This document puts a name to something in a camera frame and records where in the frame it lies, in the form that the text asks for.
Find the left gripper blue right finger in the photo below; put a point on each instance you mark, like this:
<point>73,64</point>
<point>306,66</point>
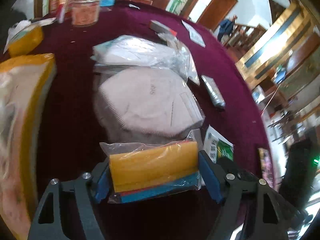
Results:
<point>213,176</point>

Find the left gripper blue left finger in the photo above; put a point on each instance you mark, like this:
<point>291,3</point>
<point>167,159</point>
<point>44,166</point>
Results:
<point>100,182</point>

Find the bagged yellow blue sponges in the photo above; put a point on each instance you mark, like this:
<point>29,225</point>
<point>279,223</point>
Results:
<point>144,171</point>

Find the green white sachet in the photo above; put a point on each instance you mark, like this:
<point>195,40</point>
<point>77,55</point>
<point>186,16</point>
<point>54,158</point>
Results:
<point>217,146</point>

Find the maroon tablecloth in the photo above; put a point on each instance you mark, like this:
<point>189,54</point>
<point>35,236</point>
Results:
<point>57,133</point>

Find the smartphone on table edge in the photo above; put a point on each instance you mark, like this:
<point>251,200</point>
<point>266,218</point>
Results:
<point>266,166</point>

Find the silver cream tube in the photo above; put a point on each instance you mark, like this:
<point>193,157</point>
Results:
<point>214,92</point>

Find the white folded face mask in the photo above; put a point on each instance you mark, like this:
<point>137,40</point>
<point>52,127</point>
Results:
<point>148,105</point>

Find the yellow-rimmed cardboard tray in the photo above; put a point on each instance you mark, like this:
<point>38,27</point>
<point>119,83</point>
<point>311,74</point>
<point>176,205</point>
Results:
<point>25,83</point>

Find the bagged white face mask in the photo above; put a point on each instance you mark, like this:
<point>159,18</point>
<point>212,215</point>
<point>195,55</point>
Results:
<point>132,51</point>

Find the white leaflet on table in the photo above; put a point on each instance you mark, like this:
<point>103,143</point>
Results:
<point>194,35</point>

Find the person in blue jacket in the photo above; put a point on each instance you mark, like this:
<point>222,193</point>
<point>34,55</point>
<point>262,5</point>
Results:
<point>226,27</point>

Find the yellow packing tape roll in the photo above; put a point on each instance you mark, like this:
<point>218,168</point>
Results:
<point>23,41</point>

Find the grey red small box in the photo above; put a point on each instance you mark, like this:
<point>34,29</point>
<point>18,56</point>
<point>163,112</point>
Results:
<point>159,27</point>

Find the brown wooden door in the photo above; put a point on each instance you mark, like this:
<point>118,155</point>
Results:
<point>215,12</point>

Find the white plastic bag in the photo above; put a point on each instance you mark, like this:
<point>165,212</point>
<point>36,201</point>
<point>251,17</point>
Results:
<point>17,27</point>

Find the red-lidded snack jar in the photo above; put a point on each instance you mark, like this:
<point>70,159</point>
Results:
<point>85,12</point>

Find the red yellow carton box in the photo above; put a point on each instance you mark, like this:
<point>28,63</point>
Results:
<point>60,9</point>

